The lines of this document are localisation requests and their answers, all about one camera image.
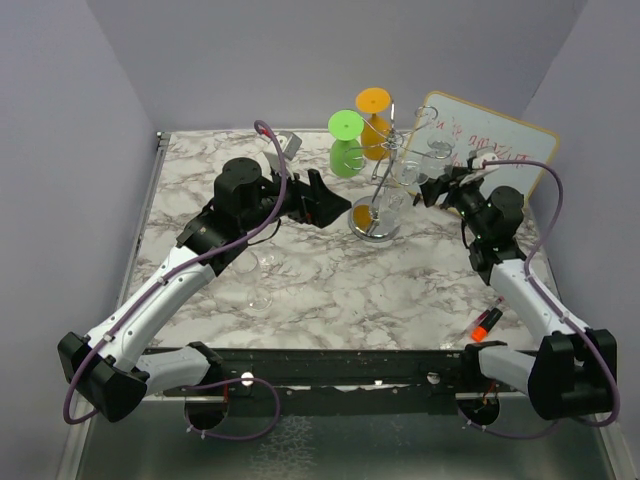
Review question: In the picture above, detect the clear wine glass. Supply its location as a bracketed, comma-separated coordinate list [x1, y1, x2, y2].
[259, 251, 281, 268]
[234, 251, 272, 311]
[374, 157, 428, 226]

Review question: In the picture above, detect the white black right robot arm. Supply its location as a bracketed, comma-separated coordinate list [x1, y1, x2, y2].
[420, 167, 620, 420]

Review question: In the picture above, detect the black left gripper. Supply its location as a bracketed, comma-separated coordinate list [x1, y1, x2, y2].
[241, 158, 351, 232]

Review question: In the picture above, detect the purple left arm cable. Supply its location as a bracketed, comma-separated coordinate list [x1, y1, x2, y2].
[62, 118, 290, 426]

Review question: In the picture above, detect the yellow framed whiteboard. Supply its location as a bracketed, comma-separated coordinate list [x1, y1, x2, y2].
[421, 91, 560, 197]

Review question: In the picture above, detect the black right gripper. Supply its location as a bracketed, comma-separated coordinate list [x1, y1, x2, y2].
[417, 165, 490, 240]

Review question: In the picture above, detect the aluminium table edge rail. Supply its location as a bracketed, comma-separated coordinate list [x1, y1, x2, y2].
[115, 131, 171, 310]

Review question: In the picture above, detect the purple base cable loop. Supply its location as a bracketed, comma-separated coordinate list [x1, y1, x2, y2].
[174, 374, 279, 442]

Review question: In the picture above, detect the green plastic wine glass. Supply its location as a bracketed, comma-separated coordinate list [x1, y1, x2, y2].
[328, 109, 364, 178]

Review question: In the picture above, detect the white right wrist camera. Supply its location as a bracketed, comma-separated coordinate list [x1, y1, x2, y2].
[452, 147, 499, 186]

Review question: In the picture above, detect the chrome wine glass rack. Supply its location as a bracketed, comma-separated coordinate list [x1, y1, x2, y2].
[348, 103, 455, 243]

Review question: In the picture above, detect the red orange marker pen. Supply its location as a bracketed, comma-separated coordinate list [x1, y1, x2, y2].
[470, 296, 504, 343]

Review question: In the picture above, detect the black front mounting bar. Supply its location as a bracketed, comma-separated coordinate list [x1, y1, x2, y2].
[164, 344, 506, 416]

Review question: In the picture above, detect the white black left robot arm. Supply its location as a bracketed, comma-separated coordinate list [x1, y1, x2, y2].
[58, 157, 351, 422]

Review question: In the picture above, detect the orange plastic wine glass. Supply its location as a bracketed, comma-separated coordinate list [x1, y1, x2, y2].
[355, 87, 391, 161]

